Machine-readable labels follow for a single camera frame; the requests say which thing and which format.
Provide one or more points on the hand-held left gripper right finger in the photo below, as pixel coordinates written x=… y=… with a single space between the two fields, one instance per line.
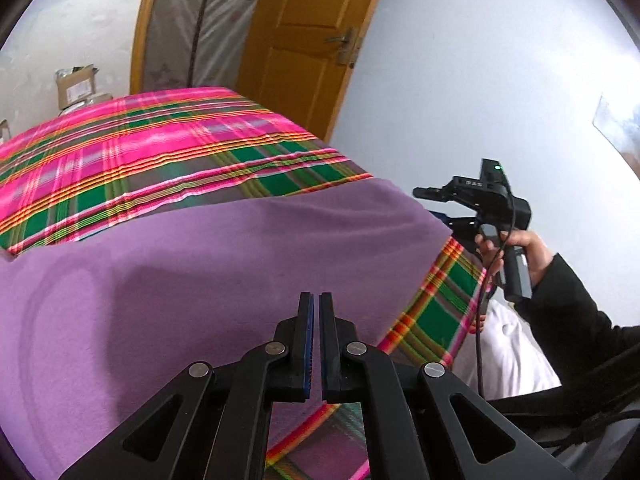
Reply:
x=330 y=360

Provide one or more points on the white bedding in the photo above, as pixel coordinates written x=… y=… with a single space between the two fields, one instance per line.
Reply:
x=505 y=355

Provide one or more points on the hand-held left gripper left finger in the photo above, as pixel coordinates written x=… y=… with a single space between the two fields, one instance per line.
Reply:
x=310 y=355

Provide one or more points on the wooden door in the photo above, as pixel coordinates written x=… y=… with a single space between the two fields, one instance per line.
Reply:
x=300 y=35

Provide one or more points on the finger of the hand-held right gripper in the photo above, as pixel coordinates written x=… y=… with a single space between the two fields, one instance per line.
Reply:
x=465 y=227
x=432 y=192

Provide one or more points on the purple sweater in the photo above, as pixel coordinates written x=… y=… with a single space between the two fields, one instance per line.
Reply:
x=200 y=270

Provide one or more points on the brown labelled cardboard box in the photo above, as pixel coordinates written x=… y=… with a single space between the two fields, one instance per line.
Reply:
x=75 y=87

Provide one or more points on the person's right forearm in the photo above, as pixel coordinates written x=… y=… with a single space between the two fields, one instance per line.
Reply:
x=580 y=320

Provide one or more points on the clear plastic door curtain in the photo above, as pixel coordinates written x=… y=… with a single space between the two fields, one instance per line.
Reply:
x=200 y=25

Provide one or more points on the wall poster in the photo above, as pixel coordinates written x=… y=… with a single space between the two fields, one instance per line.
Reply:
x=620 y=130

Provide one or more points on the pink plaid bed sheet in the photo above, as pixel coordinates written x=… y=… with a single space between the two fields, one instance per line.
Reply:
x=150 y=140

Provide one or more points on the person's right hand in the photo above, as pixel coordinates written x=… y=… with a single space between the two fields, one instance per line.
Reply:
x=537 y=260

